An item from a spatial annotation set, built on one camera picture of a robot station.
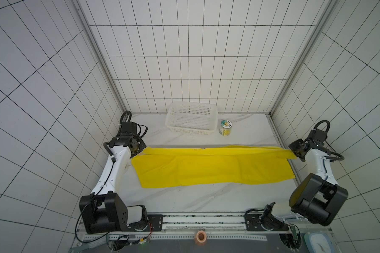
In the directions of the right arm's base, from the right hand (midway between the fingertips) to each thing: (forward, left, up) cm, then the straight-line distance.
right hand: (297, 145), depth 84 cm
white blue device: (-42, +3, -12) cm, 44 cm away
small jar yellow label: (+18, +36, -6) cm, 41 cm away
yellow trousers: (-6, +68, -14) cm, 70 cm away
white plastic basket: (+34, +58, -13) cm, 69 cm away
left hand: (-5, +86, +2) cm, 86 cm away
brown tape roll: (-41, +54, -3) cm, 68 cm away
